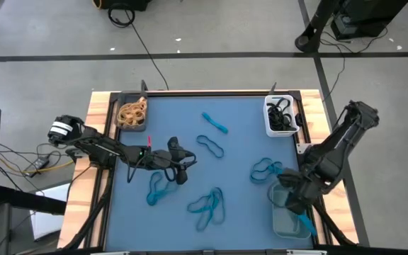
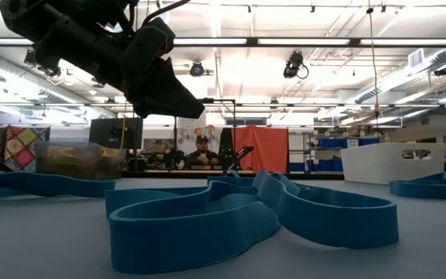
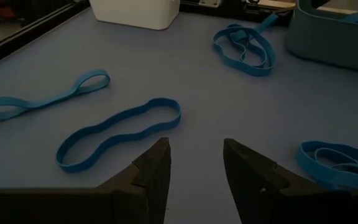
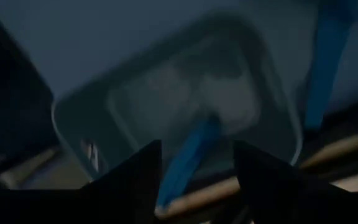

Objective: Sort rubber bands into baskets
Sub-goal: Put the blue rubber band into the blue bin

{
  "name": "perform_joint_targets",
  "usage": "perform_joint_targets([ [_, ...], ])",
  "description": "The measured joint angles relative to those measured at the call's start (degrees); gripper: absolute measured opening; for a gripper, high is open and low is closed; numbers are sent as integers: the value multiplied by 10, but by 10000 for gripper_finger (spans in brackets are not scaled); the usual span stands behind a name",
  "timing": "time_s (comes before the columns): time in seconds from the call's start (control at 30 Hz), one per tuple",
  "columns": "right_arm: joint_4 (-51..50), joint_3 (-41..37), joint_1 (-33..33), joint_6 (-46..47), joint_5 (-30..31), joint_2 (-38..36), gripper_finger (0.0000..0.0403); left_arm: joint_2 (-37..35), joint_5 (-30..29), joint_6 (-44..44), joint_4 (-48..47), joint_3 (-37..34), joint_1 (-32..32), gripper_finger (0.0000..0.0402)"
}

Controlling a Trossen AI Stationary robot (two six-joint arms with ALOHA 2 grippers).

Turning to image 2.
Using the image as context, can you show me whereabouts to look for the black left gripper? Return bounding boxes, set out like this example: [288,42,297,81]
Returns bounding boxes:
[33,15,206,119]

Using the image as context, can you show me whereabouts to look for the tan rubber band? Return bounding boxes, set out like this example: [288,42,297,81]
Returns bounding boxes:
[52,154,125,179]
[91,146,125,160]
[48,146,92,164]

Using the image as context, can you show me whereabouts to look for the white floral banner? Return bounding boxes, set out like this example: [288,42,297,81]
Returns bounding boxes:
[176,115,224,154]

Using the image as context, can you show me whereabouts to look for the black monitor screen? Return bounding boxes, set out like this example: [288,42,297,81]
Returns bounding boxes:
[88,116,145,151]

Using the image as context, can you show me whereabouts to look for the person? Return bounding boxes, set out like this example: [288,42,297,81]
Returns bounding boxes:
[185,133,221,171]

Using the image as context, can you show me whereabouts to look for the grey plastic basket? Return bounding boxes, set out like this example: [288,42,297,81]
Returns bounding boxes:
[35,140,128,181]

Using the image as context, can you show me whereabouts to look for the orange cloth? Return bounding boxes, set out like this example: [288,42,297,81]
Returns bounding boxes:
[230,124,290,174]

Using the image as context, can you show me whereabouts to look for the black overhead light bar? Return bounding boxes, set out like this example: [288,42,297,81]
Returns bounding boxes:
[0,36,446,48]

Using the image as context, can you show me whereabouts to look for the colourful patchwork quilt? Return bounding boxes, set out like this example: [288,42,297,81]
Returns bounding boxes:
[4,125,51,173]

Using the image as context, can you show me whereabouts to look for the blue storage bins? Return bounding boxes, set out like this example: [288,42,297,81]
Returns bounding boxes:
[317,136,381,150]
[289,157,343,173]

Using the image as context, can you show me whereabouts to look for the blue table mat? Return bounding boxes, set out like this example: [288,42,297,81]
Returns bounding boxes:
[0,177,446,279]

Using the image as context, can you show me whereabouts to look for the white plastic basket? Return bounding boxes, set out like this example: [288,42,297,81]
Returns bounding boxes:
[339,142,446,186]

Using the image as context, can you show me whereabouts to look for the white ceiling air vent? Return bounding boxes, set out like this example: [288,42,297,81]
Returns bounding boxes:
[407,47,426,70]

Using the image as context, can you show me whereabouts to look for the round black ceiling camera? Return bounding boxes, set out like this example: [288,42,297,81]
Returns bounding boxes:
[189,60,205,78]

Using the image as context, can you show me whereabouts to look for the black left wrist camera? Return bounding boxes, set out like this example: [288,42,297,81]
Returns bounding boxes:
[122,17,177,81]

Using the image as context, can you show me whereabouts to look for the black tubular stand frame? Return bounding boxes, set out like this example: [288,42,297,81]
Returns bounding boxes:
[173,97,238,171]

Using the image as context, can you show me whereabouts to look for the black left camera cable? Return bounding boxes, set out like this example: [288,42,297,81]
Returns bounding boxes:
[141,0,192,26]

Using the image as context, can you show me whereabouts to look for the black camera with cable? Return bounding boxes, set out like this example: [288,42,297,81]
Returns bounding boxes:
[283,50,310,81]

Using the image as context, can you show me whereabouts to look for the thin black horizontal rail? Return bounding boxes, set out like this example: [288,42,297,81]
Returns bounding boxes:
[0,101,446,109]

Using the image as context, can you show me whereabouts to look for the thin hanging cable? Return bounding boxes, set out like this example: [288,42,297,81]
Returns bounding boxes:
[365,0,383,135]

